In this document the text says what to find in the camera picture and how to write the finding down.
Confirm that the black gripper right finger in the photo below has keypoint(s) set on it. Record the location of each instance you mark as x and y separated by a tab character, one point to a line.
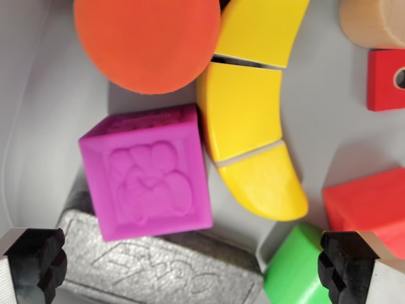
351	266

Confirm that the grey plastic bin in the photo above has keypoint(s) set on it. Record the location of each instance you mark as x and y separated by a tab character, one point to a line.
316	126

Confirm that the natural wooden cylinder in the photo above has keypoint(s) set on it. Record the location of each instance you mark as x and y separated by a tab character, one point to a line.
370	22

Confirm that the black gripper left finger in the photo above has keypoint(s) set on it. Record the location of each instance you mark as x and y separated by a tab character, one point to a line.
31	256

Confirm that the grey Expo foam eraser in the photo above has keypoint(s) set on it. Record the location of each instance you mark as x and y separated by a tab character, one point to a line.
158	269

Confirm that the green wooden cylinder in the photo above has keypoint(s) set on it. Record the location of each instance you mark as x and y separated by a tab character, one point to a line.
294	269

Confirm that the magenta embossed soft cube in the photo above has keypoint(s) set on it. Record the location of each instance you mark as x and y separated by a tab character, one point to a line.
145	177

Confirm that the yellow banana tip piece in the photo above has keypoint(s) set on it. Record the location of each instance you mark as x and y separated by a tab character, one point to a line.
265	190

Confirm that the red embossed soft cube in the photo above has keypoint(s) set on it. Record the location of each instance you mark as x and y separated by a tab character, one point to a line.
367	202

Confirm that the orange foam ball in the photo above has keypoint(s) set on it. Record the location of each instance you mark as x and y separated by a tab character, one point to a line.
145	41

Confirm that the yellow banana middle piece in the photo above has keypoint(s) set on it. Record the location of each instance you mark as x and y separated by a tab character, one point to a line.
240	111

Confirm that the flat red block with hole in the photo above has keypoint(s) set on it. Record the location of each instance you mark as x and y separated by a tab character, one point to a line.
383	82

